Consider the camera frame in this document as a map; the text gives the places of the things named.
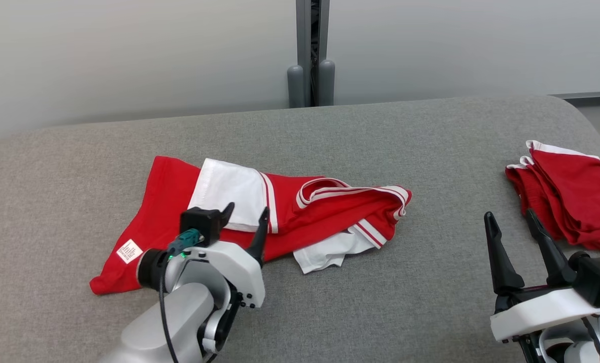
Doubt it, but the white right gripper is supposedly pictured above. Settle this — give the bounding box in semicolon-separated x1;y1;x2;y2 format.
484;208;600;351

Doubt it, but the red shorts white stripe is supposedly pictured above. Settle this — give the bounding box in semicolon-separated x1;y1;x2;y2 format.
504;140;600;256

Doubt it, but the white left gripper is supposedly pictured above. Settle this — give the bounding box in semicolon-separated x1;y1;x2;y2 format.
180;202;271;310

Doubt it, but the red white sports shirt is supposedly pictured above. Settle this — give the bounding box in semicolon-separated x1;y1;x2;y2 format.
89;155;413;296

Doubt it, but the grey partition post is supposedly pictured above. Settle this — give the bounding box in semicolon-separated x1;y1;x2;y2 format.
286;0;336;108

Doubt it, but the left arm cable teal plug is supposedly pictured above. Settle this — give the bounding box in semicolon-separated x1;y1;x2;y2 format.
158;228;205;363

